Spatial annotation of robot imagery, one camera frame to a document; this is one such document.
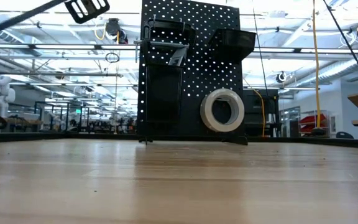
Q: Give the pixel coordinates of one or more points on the black C-clamp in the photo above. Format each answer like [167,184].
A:
[166,44]

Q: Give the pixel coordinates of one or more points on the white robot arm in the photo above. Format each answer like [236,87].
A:
[2,93]

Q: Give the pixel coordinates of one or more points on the dark rounded chair back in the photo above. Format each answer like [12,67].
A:
[344,135]

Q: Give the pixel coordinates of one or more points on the wide black bin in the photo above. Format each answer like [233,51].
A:
[232,43]

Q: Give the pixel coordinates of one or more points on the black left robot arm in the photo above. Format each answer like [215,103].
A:
[17,19]

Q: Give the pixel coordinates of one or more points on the black aluminium table frame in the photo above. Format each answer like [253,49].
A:
[42,136]

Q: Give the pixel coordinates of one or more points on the black round puck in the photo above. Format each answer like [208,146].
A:
[319,132]

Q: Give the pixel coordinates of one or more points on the black cabinet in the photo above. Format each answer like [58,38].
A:
[255,109]

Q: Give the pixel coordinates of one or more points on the silver curved peg hook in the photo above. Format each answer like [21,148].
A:
[154,18]
[184,25]

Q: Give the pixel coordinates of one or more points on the black perforated pegboard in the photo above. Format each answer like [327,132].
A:
[210,18]

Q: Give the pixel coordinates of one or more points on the tall narrow black bin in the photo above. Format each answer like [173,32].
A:
[163,93]

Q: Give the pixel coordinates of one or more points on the white tape roll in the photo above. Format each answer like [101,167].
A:
[205,112]

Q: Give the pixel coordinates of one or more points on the red storage bin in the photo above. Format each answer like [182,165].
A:
[312,119]

